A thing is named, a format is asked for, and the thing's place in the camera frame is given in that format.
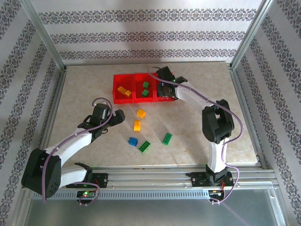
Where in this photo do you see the aluminium frame post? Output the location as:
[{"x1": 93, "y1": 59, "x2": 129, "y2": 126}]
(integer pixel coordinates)
[
  {"x1": 18, "y1": 0, "x2": 68, "y2": 71},
  {"x1": 229, "y1": 0, "x2": 275, "y2": 69}
]

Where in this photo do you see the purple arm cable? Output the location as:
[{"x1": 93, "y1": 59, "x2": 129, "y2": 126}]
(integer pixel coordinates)
[
  {"x1": 148, "y1": 67, "x2": 244, "y2": 204},
  {"x1": 41, "y1": 97, "x2": 114, "y2": 206}
]

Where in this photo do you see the aluminium side rail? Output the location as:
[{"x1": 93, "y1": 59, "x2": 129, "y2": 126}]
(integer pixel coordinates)
[
  {"x1": 229, "y1": 67, "x2": 271, "y2": 170},
  {"x1": 32, "y1": 67, "x2": 69, "y2": 172}
]

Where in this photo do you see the grey metal plate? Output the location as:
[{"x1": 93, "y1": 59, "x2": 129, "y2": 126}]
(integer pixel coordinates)
[{"x1": 23, "y1": 199, "x2": 286, "y2": 226}]

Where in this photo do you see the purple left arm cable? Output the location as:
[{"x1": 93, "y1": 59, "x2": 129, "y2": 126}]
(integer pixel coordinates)
[{"x1": 41, "y1": 97, "x2": 114, "y2": 206}]

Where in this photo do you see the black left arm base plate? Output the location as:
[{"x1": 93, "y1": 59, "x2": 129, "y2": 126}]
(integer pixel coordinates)
[{"x1": 65, "y1": 173, "x2": 109, "y2": 188}]

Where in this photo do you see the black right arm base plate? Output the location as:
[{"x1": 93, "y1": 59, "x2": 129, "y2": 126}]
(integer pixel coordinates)
[{"x1": 191, "y1": 171, "x2": 235, "y2": 188}]

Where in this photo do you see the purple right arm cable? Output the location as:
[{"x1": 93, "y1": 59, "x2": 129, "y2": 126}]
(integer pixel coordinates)
[{"x1": 148, "y1": 67, "x2": 244, "y2": 204}]

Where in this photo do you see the aluminium mounting rail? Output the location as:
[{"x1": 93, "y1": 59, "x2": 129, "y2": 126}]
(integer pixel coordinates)
[{"x1": 22, "y1": 164, "x2": 280, "y2": 190}]

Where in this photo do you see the long green lego brick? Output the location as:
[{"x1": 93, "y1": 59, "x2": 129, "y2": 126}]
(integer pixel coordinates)
[
  {"x1": 162, "y1": 132, "x2": 173, "y2": 146},
  {"x1": 138, "y1": 140, "x2": 151, "y2": 153}
]

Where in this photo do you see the grey slotted cable duct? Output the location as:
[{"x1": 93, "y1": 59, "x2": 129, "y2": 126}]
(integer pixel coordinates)
[{"x1": 32, "y1": 189, "x2": 210, "y2": 200}]

